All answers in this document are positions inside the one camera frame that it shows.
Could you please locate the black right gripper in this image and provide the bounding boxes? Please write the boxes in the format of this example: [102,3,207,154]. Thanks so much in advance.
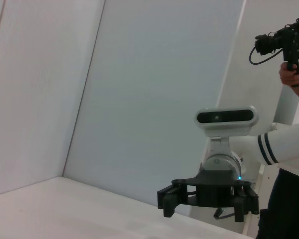
[156,169,260,223]

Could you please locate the white vertical column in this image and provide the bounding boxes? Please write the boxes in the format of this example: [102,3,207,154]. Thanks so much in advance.
[273,84,299,127]

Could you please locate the dark trousers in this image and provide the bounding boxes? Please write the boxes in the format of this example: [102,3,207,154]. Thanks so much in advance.
[255,168,299,239]

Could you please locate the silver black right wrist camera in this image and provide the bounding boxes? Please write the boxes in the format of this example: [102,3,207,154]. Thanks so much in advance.
[194,106,259,150]

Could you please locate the person's bare hand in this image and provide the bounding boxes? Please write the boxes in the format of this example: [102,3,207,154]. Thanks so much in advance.
[279,60,299,88]

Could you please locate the black handheld video camera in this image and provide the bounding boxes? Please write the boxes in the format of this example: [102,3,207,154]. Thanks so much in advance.
[248,0,299,88]

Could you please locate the right gripper cable with plug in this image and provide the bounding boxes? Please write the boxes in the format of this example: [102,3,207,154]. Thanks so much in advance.
[213,206,236,220]

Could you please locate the white sweater with striped cuff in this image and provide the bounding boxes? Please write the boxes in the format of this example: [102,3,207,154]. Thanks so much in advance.
[257,122,299,180]

